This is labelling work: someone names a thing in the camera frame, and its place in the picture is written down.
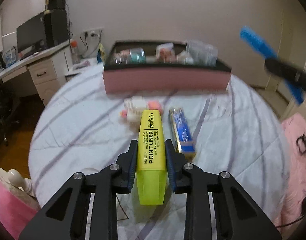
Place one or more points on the pink blanket right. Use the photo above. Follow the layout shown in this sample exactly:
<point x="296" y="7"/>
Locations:
<point x="294" y="205"/>

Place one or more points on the rose gold metallic cup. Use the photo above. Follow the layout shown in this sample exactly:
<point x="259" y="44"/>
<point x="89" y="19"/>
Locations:
<point x="165" y="53"/>

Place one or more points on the white desk with drawers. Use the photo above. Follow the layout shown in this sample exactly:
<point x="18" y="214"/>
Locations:
<point x="47" y="70"/>

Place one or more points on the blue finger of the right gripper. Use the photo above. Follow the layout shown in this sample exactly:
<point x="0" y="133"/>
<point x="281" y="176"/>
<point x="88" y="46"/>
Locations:
<point x="257" y="43"/>

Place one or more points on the black speaker box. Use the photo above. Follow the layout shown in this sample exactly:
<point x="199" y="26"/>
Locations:
<point x="55" y="4"/>

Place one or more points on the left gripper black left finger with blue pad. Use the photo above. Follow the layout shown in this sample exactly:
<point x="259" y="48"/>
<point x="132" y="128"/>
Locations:
<point x="85" y="205"/>

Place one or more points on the white wall power strip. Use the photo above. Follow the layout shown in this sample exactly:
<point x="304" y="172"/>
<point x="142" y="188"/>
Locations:
<point x="94" y="31"/>

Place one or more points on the yellow highlighter pen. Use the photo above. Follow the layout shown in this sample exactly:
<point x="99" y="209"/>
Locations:
<point x="151" y="170"/>

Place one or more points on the clear glass jar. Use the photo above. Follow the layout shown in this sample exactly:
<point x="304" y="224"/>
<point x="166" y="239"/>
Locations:
<point x="123" y="57"/>

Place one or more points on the clear plastic case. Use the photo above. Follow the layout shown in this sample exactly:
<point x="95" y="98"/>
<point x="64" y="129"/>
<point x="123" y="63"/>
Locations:
<point x="202" y="53"/>

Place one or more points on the white bed post knob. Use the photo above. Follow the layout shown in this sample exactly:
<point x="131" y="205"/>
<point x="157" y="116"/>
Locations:
<point x="25" y="184"/>

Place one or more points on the white round toy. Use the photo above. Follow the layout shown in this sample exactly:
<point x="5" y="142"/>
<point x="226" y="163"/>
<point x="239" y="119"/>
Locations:
<point x="184" y="58"/>

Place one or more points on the white round bed sheet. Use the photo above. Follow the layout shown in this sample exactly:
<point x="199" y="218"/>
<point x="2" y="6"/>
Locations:
<point x="81" y="130"/>

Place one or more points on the snack bag blue yellow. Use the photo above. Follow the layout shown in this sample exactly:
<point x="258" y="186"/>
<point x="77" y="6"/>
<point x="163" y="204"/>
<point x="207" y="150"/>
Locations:
<point x="101" y="53"/>

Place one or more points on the white low side cabinet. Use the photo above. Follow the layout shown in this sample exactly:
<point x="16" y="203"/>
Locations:
<point x="79" y="68"/>

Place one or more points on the pink white block toy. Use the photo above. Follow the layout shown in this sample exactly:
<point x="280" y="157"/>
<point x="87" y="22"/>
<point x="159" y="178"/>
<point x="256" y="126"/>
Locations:
<point x="134" y="107"/>

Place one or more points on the pink bed headboard cushion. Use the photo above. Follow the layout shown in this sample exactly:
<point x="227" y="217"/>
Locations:
<point x="14" y="213"/>

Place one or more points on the pink storage box black rim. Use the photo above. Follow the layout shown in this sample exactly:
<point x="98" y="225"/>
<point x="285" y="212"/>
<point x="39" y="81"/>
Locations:
<point x="153" y="75"/>

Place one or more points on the black office chair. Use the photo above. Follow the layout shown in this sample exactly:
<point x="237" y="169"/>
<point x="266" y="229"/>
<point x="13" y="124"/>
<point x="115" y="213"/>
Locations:
<point x="8" y="106"/>

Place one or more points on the bottle with orange cap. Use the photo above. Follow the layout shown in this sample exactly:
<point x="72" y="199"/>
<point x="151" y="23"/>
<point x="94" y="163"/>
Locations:
<point x="75" y="52"/>

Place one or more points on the blue gold rectangular box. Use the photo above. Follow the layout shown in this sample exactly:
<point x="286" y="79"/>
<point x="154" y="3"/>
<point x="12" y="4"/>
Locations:
<point x="182" y="137"/>

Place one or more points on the black computer monitor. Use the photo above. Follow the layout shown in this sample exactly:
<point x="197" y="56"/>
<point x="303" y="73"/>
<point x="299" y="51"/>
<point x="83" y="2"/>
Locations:
<point x="32" y="33"/>

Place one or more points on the black computer tower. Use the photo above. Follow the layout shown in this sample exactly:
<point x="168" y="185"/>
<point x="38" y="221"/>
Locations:
<point x="56" y="28"/>

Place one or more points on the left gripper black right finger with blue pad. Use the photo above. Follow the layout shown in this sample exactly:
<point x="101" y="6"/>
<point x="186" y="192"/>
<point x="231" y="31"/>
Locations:
<point x="216" y="203"/>

